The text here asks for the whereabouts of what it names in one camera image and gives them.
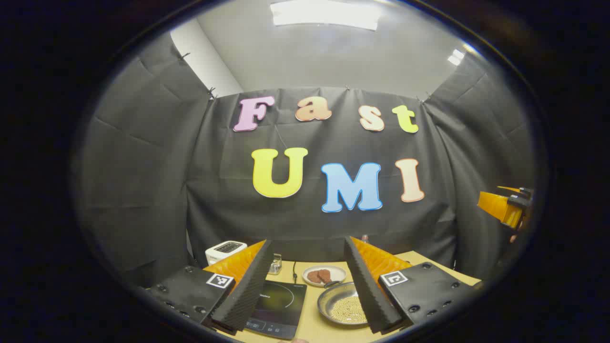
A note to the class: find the stainless steel pot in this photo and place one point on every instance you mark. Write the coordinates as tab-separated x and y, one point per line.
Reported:
329	305

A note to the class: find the white oval plate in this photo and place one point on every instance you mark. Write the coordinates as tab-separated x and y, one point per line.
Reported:
339	272

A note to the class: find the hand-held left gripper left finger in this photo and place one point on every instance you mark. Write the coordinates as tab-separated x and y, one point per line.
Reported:
248	290

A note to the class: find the small ceiling light panel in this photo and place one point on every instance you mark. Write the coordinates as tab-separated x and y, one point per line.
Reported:
456	57

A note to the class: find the white toaster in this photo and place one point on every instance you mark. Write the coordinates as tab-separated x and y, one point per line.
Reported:
224	250

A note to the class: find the large ceiling light panel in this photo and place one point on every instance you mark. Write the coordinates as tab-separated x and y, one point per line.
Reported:
324	13

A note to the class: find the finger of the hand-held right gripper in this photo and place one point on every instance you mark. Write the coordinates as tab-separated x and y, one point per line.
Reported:
493	205

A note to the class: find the pile of soybeans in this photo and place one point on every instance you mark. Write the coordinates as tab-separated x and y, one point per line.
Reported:
350	309

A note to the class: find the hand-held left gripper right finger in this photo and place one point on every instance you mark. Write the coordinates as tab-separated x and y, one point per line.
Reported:
367	290

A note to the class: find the brown meat pieces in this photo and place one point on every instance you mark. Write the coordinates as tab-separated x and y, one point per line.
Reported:
319	276

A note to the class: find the black induction cooktop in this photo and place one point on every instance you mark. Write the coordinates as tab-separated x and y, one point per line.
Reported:
281	305

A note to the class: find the black backdrop cloth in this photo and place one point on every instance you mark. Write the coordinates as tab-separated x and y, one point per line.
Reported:
214	190

